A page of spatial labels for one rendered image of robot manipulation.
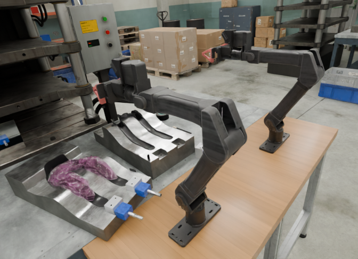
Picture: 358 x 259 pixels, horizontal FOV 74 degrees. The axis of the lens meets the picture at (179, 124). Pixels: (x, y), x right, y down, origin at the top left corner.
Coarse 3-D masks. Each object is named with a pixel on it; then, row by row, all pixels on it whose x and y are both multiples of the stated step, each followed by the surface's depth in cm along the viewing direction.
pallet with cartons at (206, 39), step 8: (200, 32) 557; (208, 32) 544; (216, 32) 546; (200, 40) 530; (208, 40) 528; (216, 40) 553; (200, 48) 540; (208, 48) 538; (200, 56) 548; (208, 56) 545; (216, 56) 569; (208, 64) 552
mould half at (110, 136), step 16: (144, 112) 126; (112, 128) 114; (144, 128) 118; (160, 128) 120; (112, 144) 115; (128, 144) 108; (160, 144) 105; (192, 144) 110; (128, 160) 109; (144, 160) 97; (160, 160) 98; (176, 160) 105
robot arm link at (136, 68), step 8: (128, 64) 66; (136, 64) 65; (144, 64) 67; (128, 72) 67; (136, 72) 66; (144, 72) 68; (128, 80) 68; (136, 80) 67; (144, 80) 68; (136, 88) 67; (144, 88) 69; (136, 96) 66; (136, 104) 66; (144, 104) 64
